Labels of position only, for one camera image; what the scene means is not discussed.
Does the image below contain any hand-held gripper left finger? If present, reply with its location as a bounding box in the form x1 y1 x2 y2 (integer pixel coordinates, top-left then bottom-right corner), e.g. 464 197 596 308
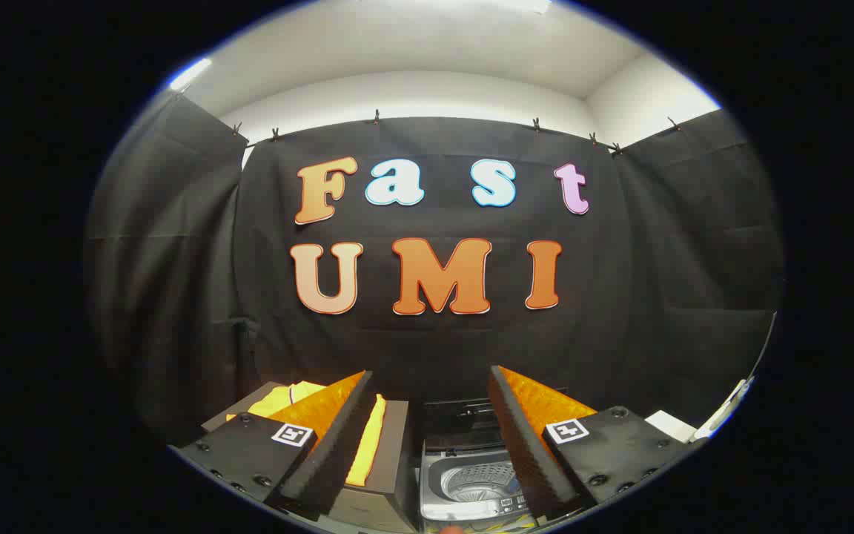
175 371 377 520

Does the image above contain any grey cabinet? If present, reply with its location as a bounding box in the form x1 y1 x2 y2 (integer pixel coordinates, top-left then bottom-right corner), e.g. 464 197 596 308
201 381 420 533

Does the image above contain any grey washing machine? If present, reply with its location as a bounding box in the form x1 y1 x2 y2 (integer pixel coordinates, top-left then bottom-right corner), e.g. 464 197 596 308
416 397 546 531

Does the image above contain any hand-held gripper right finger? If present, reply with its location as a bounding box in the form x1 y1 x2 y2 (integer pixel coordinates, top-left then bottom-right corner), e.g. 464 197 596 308
488 365 706 520

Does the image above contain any yellow polo shirt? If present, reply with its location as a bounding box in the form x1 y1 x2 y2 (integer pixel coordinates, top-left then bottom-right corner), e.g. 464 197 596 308
227 381 387 488

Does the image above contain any row of black clips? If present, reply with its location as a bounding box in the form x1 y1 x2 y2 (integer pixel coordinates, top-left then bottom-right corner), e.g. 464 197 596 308
231 110 683 156

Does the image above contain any white cable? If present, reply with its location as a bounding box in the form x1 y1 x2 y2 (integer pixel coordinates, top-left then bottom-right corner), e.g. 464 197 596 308
694 311 778 442

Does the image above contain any white board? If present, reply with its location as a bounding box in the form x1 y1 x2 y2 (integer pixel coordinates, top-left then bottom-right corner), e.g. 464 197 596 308
646 410 697 444

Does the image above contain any black backdrop cloth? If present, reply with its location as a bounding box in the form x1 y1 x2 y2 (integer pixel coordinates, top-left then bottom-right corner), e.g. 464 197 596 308
85 93 785 446

